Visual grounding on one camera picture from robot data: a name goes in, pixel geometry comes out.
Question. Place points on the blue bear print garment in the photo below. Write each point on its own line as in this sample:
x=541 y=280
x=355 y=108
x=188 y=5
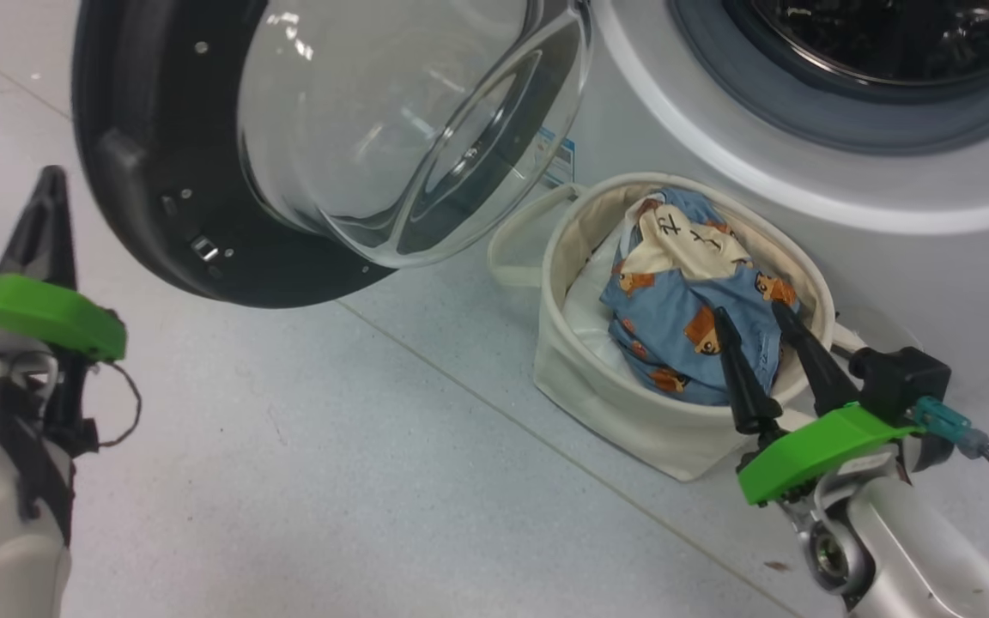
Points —
x=675 y=326

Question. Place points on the blue energy label sticker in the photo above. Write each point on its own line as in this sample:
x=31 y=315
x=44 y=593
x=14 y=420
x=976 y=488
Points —
x=561 y=159

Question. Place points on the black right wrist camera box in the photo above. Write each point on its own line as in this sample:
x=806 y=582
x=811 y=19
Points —
x=902 y=378

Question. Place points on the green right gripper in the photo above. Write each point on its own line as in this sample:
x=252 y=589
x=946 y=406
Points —
x=821 y=451

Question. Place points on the white front-load washing machine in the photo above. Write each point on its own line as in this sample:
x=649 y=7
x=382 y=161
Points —
x=889 y=249

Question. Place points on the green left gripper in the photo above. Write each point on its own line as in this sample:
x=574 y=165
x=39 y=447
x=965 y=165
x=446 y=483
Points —
x=39 y=309

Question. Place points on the white basket liner cloth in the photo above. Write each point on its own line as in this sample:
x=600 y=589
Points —
x=589 y=318

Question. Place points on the cream printed garment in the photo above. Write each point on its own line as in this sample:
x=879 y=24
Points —
x=692 y=245

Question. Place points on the cream canvas laundry basket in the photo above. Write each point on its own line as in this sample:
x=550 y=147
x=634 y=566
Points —
x=632 y=412

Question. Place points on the black round glass washer door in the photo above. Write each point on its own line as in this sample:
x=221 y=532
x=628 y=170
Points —
x=142 y=172

